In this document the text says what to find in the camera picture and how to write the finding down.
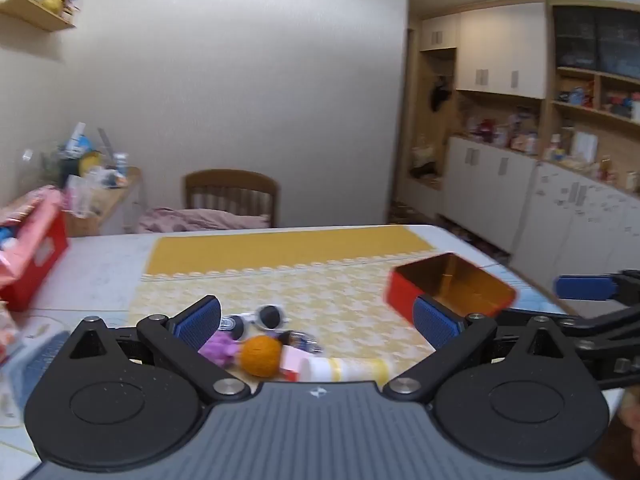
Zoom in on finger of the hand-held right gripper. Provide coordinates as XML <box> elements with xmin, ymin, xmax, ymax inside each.
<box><xmin>555</xmin><ymin>269</ymin><xmax>640</xmax><ymax>306</ymax></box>
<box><xmin>495</xmin><ymin>307</ymin><xmax>640</xmax><ymax>342</ymax></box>

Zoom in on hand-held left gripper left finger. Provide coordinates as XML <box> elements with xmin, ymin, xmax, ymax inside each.
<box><xmin>67</xmin><ymin>295</ymin><xmax>251</xmax><ymax>403</ymax></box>

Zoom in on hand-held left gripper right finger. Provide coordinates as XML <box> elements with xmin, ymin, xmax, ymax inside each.
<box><xmin>382</xmin><ymin>295</ymin><xmax>581</xmax><ymax>403</ymax></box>

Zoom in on purple toy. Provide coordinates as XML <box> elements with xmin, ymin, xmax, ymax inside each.
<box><xmin>199</xmin><ymin>332</ymin><xmax>244</xmax><ymax>368</ymax></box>

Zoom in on red tin box gold inside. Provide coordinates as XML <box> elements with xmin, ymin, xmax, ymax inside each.
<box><xmin>385</xmin><ymin>252</ymin><xmax>517</xmax><ymax>326</ymax></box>

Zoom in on white sunglasses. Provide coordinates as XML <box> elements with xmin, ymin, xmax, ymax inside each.
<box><xmin>222</xmin><ymin>304</ymin><xmax>290</xmax><ymax>343</ymax></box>

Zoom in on white and yellow bottle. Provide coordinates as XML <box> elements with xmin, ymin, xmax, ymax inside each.
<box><xmin>299</xmin><ymin>357</ymin><xmax>391</xmax><ymax>383</ymax></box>

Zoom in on orange ball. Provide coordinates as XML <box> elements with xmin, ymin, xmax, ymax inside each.
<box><xmin>241</xmin><ymin>335</ymin><xmax>283</xmax><ymax>378</ymax></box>

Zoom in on white lower cabinet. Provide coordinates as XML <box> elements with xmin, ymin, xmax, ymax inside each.
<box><xmin>440</xmin><ymin>135</ymin><xmax>640</xmax><ymax>311</ymax></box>

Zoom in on white cabinet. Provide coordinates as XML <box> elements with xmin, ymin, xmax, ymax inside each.
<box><xmin>419</xmin><ymin>2</ymin><xmax>548</xmax><ymax>101</ymax></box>
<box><xmin>440</xmin><ymin>135</ymin><xmax>640</xmax><ymax>311</ymax></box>

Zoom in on pink cloth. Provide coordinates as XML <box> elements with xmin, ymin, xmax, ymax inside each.
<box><xmin>137</xmin><ymin>206</ymin><xmax>271</xmax><ymax>233</ymax></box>

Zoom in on small pink item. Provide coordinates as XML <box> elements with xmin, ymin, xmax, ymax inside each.
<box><xmin>280</xmin><ymin>347</ymin><xmax>313</xmax><ymax>383</ymax></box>

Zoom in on yellow patterned placemat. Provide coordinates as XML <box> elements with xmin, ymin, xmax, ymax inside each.
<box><xmin>129</xmin><ymin>225</ymin><xmax>451</xmax><ymax>391</ymax></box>

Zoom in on wooden chair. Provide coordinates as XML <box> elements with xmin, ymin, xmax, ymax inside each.
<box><xmin>182</xmin><ymin>169</ymin><xmax>280</xmax><ymax>228</ymax></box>

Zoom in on wooden side table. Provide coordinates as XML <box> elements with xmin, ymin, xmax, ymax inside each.
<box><xmin>65</xmin><ymin>167</ymin><xmax>143</xmax><ymax>236</ymax></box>

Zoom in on red storage box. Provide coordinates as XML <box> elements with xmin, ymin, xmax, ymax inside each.
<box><xmin>0</xmin><ymin>207</ymin><xmax>69</xmax><ymax>311</ymax></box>

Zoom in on clear plastic bag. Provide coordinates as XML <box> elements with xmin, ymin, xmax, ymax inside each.
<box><xmin>64</xmin><ymin>174</ymin><xmax>102</xmax><ymax>218</ymax></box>

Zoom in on open wooden shelving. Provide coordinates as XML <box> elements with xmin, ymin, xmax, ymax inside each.
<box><xmin>547</xmin><ymin>2</ymin><xmax>640</xmax><ymax>186</ymax></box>

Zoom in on yellow and blue bag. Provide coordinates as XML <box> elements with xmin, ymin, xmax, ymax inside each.
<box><xmin>75</xmin><ymin>137</ymin><xmax>107</xmax><ymax>177</ymax></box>

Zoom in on black hanging bag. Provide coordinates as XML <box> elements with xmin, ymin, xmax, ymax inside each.
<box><xmin>431</xmin><ymin>75</ymin><xmax>454</xmax><ymax>112</ymax></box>

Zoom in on white upper cabinet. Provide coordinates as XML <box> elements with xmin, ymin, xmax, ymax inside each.
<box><xmin>419</xmin><ymin>2</ymin><xmax>548</xmax><ymax>101</ymax></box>

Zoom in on wooden wall shelf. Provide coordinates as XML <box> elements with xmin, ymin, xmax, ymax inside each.
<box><xmin>0</xmin><ymin>0</ymin><xmax>77</xmax><ymax>33</ymax></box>

